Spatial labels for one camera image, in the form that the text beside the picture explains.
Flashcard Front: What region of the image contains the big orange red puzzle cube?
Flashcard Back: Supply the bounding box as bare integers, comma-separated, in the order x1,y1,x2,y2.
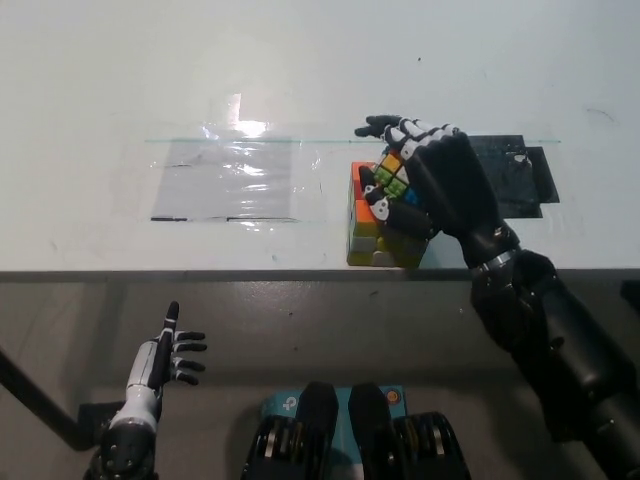
346,160,431,269

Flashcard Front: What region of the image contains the black tape patch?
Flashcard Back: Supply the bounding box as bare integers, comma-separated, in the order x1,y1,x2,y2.
469,133,560,219

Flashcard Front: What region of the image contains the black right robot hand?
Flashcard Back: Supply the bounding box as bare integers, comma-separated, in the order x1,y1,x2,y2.
353,114,522,271

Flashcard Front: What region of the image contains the black table foot plate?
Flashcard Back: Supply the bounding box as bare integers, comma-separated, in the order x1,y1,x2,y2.
77,402,131,446

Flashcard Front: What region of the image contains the small studded multicolour puzzle cube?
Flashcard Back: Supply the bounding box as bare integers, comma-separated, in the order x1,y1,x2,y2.
372,147,426,209

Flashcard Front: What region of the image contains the clear plastic sheet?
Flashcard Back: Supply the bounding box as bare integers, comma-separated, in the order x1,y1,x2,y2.
148,92,326,234

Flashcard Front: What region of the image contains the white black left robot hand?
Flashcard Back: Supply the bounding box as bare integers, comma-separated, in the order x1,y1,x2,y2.
107,300,209,433

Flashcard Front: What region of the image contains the black slanted table leg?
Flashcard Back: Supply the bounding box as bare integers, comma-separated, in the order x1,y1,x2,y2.
0,349,84,451

